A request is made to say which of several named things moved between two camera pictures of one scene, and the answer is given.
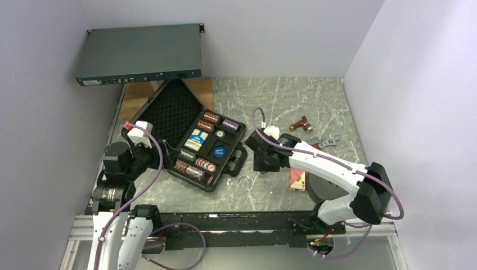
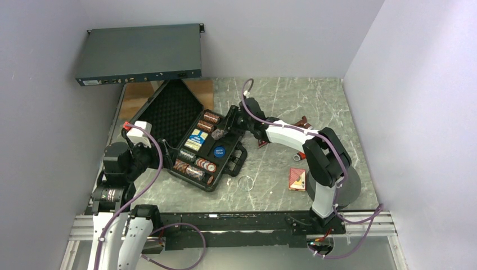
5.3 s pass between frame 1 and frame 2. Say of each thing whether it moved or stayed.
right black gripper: moved
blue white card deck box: stayed
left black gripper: stayed
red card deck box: stayed
